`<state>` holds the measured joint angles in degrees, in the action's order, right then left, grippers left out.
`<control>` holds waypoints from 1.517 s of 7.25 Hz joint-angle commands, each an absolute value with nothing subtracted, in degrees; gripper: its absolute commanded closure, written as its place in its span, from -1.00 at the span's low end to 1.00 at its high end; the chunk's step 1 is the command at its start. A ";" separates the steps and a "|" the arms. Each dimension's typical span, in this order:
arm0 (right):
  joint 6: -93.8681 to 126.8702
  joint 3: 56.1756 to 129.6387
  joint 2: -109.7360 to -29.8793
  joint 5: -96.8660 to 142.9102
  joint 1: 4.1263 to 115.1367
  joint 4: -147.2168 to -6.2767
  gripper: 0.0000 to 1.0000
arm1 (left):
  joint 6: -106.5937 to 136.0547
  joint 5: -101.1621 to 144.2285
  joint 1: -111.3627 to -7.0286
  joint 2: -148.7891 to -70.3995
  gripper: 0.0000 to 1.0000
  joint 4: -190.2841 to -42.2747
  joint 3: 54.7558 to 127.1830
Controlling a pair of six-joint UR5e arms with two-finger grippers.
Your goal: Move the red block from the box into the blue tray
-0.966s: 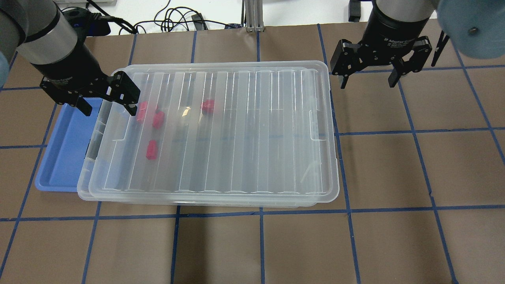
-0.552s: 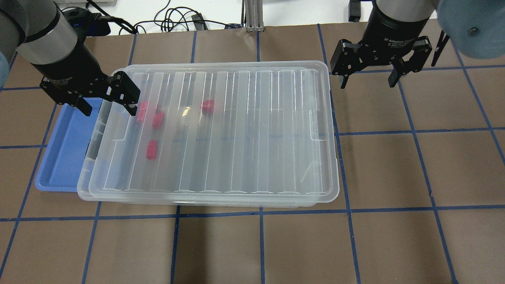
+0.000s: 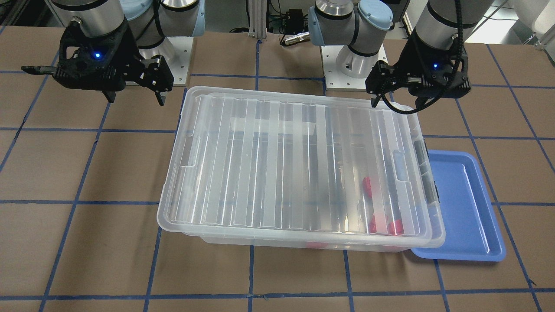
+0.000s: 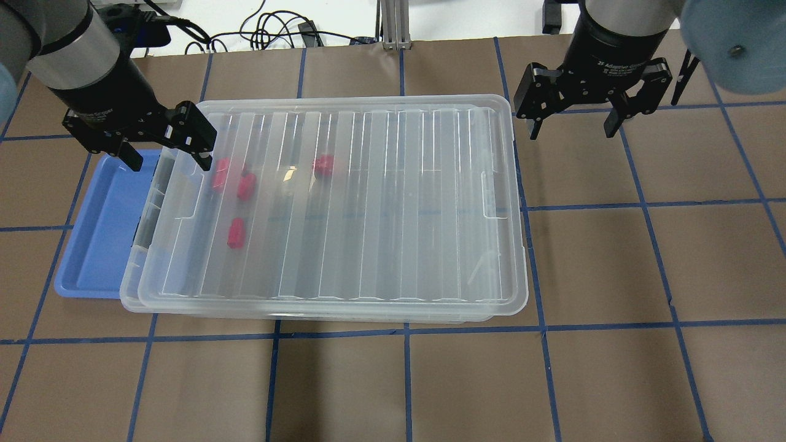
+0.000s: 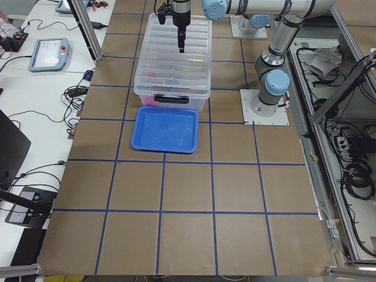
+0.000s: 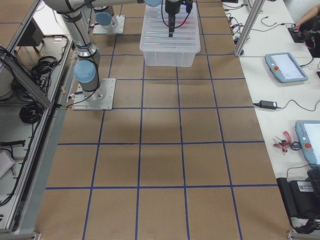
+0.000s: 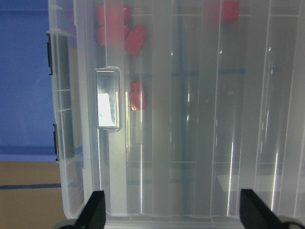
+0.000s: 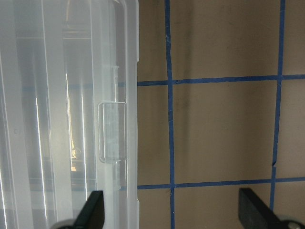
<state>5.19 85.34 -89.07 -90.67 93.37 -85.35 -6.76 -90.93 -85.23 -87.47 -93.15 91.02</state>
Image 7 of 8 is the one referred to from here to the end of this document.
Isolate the red block near latch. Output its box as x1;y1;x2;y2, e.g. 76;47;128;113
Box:
129;81;146;111

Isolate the black box latch handle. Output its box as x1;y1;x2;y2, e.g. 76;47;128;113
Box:
46;33;60;162

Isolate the red block pile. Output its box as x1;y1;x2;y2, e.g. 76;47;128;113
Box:
124;24;147;57
95;5;106;47

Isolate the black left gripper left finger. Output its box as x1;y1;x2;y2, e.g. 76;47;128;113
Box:
74;191;106;229

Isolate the blue plastic tray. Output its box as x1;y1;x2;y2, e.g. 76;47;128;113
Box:
0;0;79;163

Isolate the red block far corner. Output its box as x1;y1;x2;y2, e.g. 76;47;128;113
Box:
221;0;239;23

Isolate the red block top pile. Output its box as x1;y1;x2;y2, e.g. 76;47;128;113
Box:
124;24;147;57

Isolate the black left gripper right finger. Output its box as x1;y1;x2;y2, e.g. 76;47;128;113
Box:
239;189;283;229

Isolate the red block left pile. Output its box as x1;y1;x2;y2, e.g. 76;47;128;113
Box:
95;5;106;47

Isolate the clear plastic box lid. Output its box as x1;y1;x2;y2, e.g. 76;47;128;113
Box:
51;0;305;229

